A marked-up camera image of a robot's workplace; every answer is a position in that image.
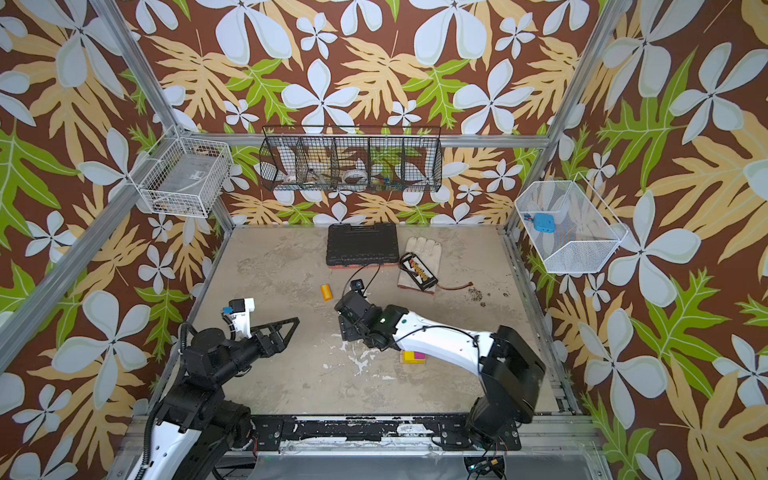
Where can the blue object in basket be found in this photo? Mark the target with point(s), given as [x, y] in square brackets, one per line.
[544, 223]

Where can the black battery holder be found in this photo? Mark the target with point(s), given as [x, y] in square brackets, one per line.
[422, 277]

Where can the white wire basket left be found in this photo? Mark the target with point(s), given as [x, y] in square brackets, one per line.
[182, 174]

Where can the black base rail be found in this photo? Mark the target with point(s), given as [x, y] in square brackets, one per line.
[449, 431]

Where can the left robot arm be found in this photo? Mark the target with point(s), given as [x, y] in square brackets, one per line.
[193, 426]

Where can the white wire basket right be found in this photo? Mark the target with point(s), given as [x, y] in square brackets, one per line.
[588, 231]

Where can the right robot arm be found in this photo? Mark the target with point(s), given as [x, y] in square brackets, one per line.
[510, 372]

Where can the black tool case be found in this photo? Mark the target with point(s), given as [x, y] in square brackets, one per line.
[359, 245]

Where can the beige work glove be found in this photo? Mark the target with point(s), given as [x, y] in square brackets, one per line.
[430, 252]

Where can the yellow rectangular block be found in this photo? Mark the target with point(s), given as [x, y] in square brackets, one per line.
[406, 360]

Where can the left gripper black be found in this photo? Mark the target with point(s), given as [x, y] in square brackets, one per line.
[278, 345]

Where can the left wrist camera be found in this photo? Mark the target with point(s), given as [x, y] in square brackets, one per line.
[237, 316]

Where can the black wire basket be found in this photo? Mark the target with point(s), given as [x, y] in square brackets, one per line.
[354, 158]

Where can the orange cylinder block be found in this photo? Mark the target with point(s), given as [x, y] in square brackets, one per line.
[326, 292]

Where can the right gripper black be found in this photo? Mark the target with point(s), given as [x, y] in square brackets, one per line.
[348, 315]

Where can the white wire basket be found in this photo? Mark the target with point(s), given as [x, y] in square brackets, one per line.
[588, 231]
[182, 174]

